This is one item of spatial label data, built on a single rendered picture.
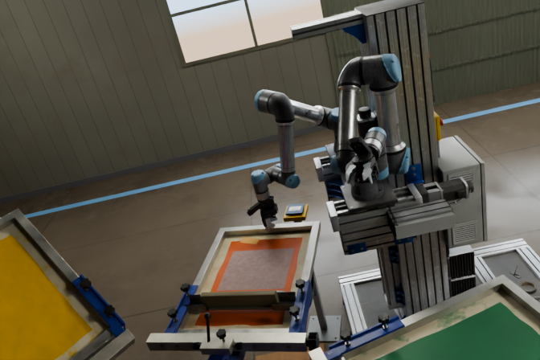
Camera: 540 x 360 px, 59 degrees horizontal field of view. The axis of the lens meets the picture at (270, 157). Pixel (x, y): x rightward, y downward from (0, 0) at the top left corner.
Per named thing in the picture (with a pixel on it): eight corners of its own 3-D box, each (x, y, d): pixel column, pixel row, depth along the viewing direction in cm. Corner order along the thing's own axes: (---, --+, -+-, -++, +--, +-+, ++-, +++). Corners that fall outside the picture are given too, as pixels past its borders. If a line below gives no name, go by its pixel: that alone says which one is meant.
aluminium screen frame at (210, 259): (222, 233, 278) (220, 227, 277) (321, 226, 262) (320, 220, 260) (169, 341, 211) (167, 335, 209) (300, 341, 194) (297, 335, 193)
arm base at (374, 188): (379, 181, 231) (376, 162, 227) (387, 197, 217) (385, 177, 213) (348, 187, 232) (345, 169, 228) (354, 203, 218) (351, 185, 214)
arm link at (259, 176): (267, 170, 251) (255, 177, 247) (272, 188, 255) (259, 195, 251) (259, 166, 257) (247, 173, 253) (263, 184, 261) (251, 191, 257)
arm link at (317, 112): (339, 132, 271) (265, 112, 237) (321, 128, 283) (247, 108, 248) (345, 112, 270) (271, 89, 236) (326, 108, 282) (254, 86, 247)
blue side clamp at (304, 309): (301, 291, 222) (298, 280, 219) (312, 291, 220) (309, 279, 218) (291, 343, 196) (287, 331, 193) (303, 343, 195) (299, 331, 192)
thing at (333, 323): (310, 317, 335) (280, 201, 294) (341, 316, 328) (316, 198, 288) (305, 341, 316) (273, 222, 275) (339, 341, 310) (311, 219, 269)
